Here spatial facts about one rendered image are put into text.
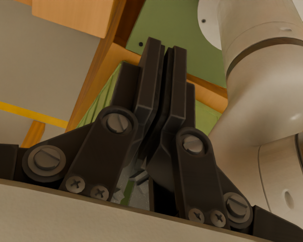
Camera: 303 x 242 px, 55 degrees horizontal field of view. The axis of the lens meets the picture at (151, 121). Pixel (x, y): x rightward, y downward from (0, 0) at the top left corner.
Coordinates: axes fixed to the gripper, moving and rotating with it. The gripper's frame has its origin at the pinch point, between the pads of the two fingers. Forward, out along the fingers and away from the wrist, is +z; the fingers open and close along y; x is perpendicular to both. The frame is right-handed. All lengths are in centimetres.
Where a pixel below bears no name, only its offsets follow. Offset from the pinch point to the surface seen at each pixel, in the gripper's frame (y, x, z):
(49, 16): -15.5, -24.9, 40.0
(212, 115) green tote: 28, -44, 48
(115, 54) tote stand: -2, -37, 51
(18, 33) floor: -58, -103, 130
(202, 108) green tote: 24, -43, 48
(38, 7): -17.6, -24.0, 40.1
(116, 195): 8, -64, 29
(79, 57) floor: -23, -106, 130
